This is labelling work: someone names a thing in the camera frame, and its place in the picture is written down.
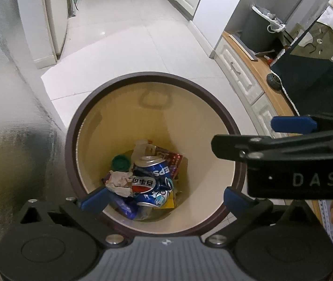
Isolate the red snack packet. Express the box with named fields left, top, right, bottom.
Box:
left=155, top=146, right=183, bottom=179

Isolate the wooden platform with white drawers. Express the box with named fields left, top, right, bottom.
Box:
left=210, top=31, right=323, bottom=223

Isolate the teal round container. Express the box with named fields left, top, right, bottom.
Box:
left=112, top=155, right=131, bottom=173

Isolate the blue snack wrapper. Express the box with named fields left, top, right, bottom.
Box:
left=105, top=176, right=144, bottom=220

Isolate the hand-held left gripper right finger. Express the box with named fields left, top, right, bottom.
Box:
left=206, top=187, right=328, bottom=247

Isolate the silver foil covered table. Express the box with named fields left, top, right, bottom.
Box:
left=0, top=0, right=79, bottom=270

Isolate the yellow cardboard box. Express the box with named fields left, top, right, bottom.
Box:
left=163, top=189, right=176, bottom=209

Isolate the small black round object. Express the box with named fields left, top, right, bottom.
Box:
left=266, top=73, right=282, bottom=89

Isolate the grey waste bin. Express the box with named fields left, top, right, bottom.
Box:
left=239, top=4, right=285, bottom=54

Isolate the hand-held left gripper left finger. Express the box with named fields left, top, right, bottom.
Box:
left=19, top=186, right=130, bottom=246

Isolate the white refrigerator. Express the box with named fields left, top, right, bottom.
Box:
left=14, top=0, right=69, bottom=71

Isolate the dark printed cloth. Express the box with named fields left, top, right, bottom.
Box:
left=270, top=20, right=333, bottom=123

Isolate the paper wrapper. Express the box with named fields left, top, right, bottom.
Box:
left=105, top=170, right=135, bottom=198

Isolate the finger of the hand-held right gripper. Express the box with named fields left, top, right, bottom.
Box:
left=211, top=129, right=333, bottom=162
left=271, top=112, right=333, bottom=134

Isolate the crushed blue soda can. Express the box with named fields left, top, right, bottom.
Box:
left=130, top=156, right=175, bottom=208

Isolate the white plastic bin liner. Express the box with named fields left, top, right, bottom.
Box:
left=251, top=4, right=286, bottom=33

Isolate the yellow bin with brown rim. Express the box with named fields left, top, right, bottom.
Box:
left=65, top=72, right=247, bottom=237

